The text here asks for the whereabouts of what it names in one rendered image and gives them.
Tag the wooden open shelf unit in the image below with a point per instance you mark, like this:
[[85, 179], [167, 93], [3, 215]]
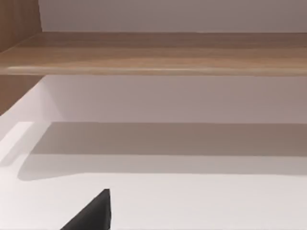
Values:
[[153, 52]]

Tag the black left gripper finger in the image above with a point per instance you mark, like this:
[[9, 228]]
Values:
[[97, 213]]

